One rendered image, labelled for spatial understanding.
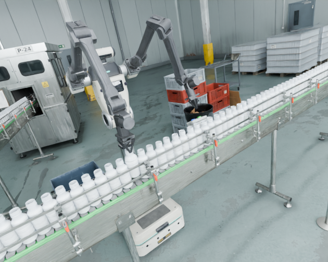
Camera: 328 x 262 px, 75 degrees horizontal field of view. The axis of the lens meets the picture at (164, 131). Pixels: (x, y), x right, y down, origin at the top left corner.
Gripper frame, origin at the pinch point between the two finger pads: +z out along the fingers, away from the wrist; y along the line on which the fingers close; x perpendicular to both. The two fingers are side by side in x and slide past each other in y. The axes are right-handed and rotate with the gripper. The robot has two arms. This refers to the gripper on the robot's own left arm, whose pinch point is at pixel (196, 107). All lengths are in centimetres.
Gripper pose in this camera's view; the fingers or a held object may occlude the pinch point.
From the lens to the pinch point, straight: 160.1
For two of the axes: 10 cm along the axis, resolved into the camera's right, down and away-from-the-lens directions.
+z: 3.7, 9.3, 0.9
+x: -4.7, 1.0, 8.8
